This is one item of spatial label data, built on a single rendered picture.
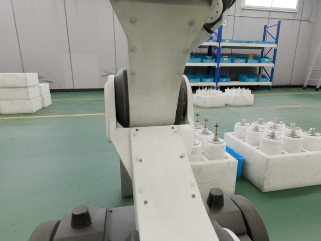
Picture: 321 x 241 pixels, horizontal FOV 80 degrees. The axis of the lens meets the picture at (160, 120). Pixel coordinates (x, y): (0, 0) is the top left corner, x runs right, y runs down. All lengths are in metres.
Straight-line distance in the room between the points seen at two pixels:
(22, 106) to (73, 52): 3.10
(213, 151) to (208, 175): 0.11
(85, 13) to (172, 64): 5.80
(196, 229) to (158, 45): 0.28
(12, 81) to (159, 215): 3.06
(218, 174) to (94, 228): 0.58
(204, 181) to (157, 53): 0.69
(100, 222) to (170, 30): 0.45
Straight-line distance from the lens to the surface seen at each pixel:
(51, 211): 1.00
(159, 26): 0.32
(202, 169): 0.88
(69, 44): 6.07
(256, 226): 0.62
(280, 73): 8.01
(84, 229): 0.54
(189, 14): 0.32
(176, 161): 0.36
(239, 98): 3.50
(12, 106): 3.30
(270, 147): 1.07
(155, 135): 0.39
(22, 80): 3.20
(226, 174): 0.95
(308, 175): 1.24
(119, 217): 0.58
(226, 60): 5.97
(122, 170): 0.90
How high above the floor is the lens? 0.57
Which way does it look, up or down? 14 degrees down
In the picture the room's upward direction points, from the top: straight up
